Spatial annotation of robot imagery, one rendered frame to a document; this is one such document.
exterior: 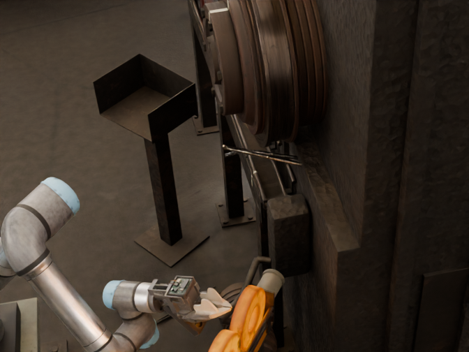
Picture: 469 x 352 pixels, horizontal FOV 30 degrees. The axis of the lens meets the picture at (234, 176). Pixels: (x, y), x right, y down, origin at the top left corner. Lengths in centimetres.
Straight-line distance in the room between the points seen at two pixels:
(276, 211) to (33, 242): 61
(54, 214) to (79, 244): 114
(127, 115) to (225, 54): 90
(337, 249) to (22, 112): 224
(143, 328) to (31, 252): 37
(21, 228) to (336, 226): 75
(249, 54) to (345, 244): 49
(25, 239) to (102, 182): 143
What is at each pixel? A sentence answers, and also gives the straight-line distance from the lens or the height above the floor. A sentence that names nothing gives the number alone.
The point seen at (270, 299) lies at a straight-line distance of 217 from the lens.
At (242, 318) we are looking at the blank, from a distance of 205.
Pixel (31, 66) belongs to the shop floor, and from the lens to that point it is 427.
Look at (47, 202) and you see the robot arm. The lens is 219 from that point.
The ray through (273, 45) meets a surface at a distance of 199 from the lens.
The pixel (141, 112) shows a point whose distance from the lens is 290.
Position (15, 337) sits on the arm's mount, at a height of 36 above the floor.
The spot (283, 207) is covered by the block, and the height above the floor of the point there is 80.
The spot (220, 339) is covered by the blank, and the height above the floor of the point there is 80.
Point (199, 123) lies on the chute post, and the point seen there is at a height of 1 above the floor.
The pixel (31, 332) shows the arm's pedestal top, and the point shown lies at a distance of 272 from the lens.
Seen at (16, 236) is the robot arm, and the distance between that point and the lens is 215.
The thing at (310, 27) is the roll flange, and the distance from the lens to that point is 204.
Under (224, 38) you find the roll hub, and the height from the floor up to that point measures 123.
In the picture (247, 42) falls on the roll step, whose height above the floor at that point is 124.
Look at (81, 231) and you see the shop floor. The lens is 338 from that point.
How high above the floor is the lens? 239
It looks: 43 degrees down
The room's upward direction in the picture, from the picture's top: 4 degrees counter-clockwise
